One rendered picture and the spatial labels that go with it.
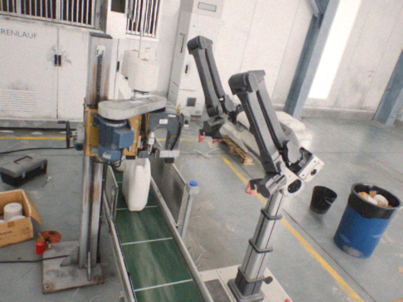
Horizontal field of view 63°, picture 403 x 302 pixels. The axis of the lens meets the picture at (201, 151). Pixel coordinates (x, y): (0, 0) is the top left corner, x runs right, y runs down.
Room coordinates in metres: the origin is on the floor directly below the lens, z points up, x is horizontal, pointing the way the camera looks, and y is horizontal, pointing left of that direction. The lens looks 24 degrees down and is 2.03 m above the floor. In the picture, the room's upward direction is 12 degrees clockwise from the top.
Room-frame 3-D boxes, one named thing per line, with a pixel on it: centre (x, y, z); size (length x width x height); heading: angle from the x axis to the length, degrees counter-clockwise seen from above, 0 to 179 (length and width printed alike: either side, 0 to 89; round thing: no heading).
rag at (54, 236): (2.13, 1.11, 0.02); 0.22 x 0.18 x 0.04; 28
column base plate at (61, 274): (1.92, 0.82, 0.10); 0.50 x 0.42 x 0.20; 28
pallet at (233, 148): (5.06, -0.96, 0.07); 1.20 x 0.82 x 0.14; 120
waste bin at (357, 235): (2.96, -1.80, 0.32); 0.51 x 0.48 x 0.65; 118
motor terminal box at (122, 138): (1.70, 0.45, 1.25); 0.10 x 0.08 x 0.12; 143
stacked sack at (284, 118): (5.23, -1.24, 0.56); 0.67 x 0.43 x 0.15; 28
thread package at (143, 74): (1.84, 0.41, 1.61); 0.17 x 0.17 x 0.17
